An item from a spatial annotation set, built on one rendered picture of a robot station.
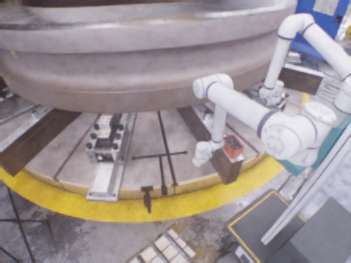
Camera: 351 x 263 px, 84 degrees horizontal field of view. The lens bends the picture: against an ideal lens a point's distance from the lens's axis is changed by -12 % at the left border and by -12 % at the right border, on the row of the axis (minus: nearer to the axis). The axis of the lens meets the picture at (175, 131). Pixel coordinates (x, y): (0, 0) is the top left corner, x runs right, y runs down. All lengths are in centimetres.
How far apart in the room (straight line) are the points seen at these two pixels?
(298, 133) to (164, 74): 155
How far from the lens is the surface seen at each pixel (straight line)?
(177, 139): 272
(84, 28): 197
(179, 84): 218
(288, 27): 167
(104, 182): 225
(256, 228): 221
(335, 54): 168
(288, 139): 90
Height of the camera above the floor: 226
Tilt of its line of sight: 44 degrees down
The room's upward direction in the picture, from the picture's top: straight up
